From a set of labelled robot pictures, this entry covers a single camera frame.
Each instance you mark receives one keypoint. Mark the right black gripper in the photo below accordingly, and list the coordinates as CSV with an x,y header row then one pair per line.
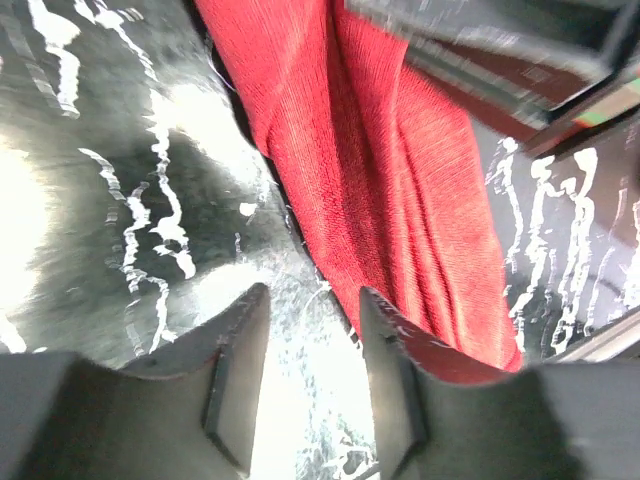
x,y
554,75

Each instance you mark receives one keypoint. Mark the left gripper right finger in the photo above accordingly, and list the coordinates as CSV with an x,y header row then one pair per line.
x,y
440,414

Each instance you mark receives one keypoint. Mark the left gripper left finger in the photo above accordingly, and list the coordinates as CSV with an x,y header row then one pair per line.
x,y
185,411

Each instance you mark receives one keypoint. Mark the dark red cloth napkin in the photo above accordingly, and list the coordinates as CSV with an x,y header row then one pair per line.
x,y
381,168

